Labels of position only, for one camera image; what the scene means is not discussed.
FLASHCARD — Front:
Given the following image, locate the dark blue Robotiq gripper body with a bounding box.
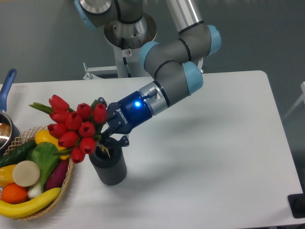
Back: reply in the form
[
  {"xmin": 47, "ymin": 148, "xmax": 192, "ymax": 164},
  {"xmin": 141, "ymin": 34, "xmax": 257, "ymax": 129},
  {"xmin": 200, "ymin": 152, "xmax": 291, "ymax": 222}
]
[{"xmin": 101, "ymin": 91, "xmax": 153, "ymax": 141}]

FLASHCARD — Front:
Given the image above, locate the red tulip bouquet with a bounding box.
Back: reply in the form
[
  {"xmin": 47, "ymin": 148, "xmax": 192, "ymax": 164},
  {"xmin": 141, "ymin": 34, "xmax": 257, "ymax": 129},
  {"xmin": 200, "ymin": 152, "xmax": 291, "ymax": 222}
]
[{"xmin": 30, "ymin": 95, "xmax": 108, "ymax": 164}]

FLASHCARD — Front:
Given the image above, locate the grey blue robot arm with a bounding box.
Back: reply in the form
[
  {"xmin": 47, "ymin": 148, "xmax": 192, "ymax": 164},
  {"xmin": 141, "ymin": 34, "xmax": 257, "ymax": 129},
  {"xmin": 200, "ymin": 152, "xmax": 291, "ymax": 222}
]
[{"xmin": 74, "ymin": 0, "xmax": 221, "ymax": 148}]

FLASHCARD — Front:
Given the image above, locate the dark grey ribbed vase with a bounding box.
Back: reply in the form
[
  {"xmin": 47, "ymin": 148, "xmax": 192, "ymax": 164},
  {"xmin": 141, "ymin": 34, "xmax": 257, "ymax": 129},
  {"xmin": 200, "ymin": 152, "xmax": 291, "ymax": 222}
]
[{"xmin": 89, "ymin": 146, "xmax": 127, "ymax": 186}]

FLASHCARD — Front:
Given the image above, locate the green bok choy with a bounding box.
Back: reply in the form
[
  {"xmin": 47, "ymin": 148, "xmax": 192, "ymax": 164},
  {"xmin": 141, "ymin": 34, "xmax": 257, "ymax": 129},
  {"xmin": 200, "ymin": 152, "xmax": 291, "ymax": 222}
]
[{"xmin": 27, "ymin": 142, "xmax": 59, "ymax": 199}]

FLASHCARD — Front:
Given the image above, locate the yellow squash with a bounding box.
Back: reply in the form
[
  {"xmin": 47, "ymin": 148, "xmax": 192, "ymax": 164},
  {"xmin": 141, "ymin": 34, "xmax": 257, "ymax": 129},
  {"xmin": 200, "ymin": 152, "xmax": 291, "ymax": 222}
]
[{"xmin": 34, "ymin": 129, "xmax": 70, "ymax": 161}]

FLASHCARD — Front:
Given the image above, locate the woven wicker basket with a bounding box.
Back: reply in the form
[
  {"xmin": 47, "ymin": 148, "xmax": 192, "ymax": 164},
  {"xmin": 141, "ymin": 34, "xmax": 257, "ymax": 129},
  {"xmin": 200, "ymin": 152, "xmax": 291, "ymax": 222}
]
[{"xmin": 0, "ymin": 126, "xmax": 74, "ymax": 220}]

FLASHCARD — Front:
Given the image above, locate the beige round slice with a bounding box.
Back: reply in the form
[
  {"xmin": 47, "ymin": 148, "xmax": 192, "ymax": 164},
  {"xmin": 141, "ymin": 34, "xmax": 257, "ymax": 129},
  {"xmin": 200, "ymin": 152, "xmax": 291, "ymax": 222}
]
[{"xmin": 12, "ymin": 160, "xmax": 40, "ymax": 187}]

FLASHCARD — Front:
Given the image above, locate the dark green cucumber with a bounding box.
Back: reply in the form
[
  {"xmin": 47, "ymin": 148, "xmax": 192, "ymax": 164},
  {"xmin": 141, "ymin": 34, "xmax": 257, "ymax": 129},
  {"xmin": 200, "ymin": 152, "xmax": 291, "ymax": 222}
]
[{"xmin": 0, "ymin": 139, "xmax": 37, "ymax": 167}]

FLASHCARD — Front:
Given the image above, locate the yellow bell pepper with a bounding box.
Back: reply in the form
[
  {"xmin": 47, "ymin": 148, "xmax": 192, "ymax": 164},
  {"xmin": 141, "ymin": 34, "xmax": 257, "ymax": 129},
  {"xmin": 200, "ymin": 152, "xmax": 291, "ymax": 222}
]
[{"xmin": 0, "ymin": 164, "xmax": 16, "ymax": 187}]

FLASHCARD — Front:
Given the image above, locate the orange fruit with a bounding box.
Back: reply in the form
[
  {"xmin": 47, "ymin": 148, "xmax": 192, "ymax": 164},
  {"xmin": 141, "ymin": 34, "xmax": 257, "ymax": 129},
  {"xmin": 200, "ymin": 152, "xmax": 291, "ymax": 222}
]
[{"xmin": 1, "ymin": 184, "xmax": 28, "ymax": 204}]

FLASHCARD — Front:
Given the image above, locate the yellow banana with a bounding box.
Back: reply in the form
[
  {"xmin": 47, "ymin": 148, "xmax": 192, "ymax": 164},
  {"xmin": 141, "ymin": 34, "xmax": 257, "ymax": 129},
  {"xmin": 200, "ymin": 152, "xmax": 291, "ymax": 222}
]
[{"xmin": 0, "ymin": 187, "xmax": 61, "ymax": 219}]

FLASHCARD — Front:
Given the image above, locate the black device at edge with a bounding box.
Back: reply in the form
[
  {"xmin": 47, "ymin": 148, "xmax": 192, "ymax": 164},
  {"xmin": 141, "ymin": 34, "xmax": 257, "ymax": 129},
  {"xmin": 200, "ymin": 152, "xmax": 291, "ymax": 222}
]
[{"xmin": 287, "ymin": 193, "xmax": 305, "ymax": 219}]

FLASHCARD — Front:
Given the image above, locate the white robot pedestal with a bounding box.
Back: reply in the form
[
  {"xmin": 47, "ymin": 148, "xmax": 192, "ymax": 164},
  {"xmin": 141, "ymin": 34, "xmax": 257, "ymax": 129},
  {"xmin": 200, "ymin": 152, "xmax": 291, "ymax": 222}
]
[{"xmin": 85, "ymin": 39, "xmax": 211, "ymax": 93}]

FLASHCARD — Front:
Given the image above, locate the blue handled saucepan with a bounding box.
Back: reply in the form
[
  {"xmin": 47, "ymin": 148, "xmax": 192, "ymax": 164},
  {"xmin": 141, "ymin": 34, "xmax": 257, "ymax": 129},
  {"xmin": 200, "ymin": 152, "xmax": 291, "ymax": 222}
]
[{"xmin": 0, "ymin": 69, "xmax": 20, "ymax": 157}]

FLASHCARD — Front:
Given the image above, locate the white frame at right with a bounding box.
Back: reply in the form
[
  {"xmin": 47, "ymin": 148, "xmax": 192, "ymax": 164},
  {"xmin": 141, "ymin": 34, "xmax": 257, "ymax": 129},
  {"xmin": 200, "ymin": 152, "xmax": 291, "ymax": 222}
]
[{"xmin": 283, "ymin": 82, "xmax": 305, "ymax": 121}]

